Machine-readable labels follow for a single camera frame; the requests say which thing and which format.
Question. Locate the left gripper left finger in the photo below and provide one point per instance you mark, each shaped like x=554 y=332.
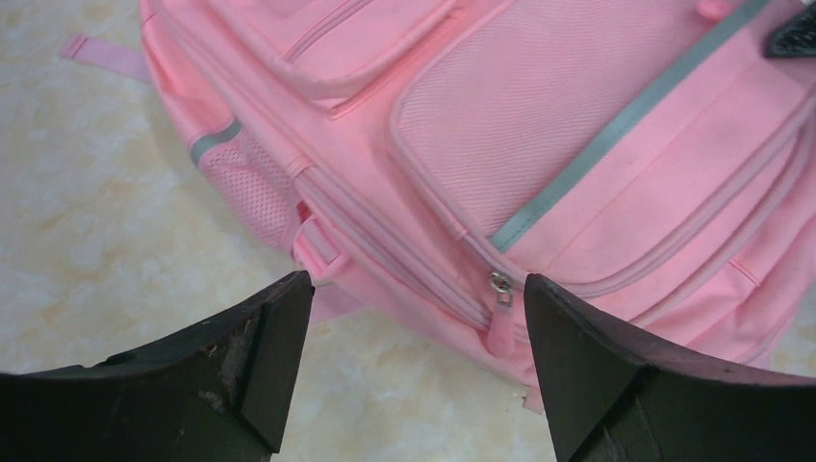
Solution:
x=218 y=390

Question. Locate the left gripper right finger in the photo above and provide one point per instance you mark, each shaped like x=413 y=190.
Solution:
x=615 y=392

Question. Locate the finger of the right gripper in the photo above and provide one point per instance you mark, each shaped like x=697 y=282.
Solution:
x=795 y=38

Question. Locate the pink student backpack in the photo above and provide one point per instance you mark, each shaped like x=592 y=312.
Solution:
x=425 y=157

